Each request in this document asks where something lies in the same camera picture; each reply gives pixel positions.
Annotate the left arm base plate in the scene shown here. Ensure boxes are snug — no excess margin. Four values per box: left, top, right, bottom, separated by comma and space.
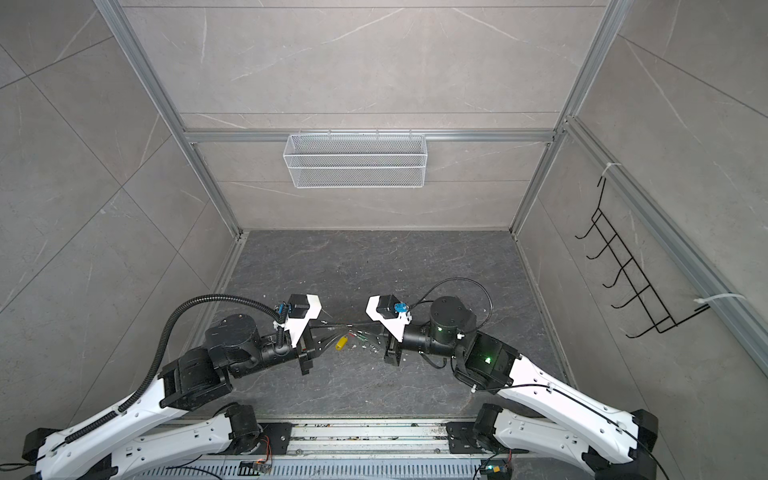
253, 422, 293, 458

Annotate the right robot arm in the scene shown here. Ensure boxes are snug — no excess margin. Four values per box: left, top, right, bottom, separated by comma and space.
366, 294, 668, 479

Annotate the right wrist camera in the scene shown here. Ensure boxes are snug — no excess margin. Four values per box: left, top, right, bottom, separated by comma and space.
366, 294, 412, 342

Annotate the slotted cable duct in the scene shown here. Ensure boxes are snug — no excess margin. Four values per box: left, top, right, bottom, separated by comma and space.
137, 458, 481, 479

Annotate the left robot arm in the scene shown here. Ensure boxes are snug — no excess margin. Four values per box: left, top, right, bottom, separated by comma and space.
1, 294, 322, 479

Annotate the metal keyring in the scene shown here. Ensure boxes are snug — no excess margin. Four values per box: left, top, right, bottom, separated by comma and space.
357, 332, 381, 352

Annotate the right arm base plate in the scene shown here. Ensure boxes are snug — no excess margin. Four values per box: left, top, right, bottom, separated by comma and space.
444, 421, 528, 455

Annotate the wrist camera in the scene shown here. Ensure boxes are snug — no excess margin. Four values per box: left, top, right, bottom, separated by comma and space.
274, 294, 322, 349
366, 294, 412, 342

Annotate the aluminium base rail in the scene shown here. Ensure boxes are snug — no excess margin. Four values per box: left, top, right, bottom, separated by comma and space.
116, 416, 619, 463

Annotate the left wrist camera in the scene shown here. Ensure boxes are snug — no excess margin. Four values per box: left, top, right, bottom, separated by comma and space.
274, 294, 322, 349

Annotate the white wire mesh basket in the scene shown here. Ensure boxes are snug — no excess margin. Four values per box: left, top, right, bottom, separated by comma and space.
283, 133, 428, 189

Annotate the black wire hook rack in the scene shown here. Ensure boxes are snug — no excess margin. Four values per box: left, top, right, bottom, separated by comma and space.
574, 177, 711, 339

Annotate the yellow tagged key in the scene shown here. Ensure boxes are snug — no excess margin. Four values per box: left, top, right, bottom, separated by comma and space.
335, 336, 348, 351

